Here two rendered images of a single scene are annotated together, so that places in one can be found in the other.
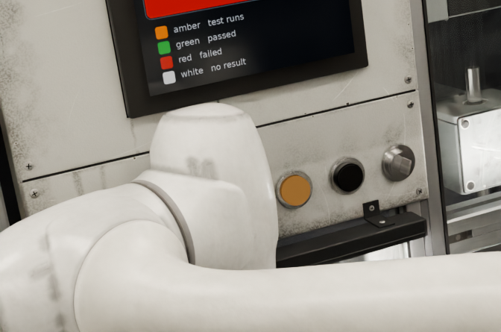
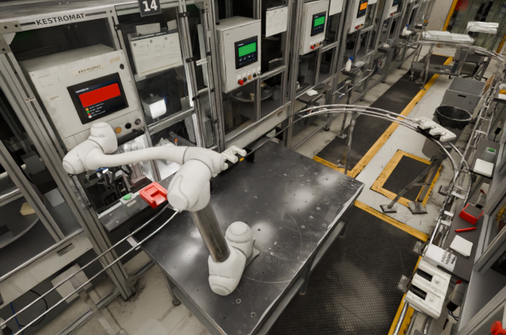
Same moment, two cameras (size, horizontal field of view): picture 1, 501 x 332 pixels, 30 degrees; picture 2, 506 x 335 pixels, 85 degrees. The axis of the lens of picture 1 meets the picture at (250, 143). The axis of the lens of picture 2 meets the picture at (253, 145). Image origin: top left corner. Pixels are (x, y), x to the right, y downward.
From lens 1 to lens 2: 0.80 m
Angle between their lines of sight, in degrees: 34
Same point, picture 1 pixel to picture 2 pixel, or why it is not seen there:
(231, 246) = (109, 147)
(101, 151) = (77, 130)
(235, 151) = (107, 132)
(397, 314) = (138, 158)
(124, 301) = (94, 162)
